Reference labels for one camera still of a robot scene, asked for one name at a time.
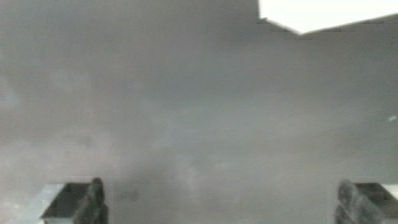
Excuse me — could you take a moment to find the gripper left finger metal bracket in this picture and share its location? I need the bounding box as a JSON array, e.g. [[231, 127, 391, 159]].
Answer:
[[16, 178, 109, 224]]

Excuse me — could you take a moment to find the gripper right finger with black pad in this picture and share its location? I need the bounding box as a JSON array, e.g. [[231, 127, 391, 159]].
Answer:
[[335, 180, 398, 224]]

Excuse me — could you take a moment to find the white drawer cabinet box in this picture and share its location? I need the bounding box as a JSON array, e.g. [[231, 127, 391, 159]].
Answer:
[[258, 0, 398, 35]]

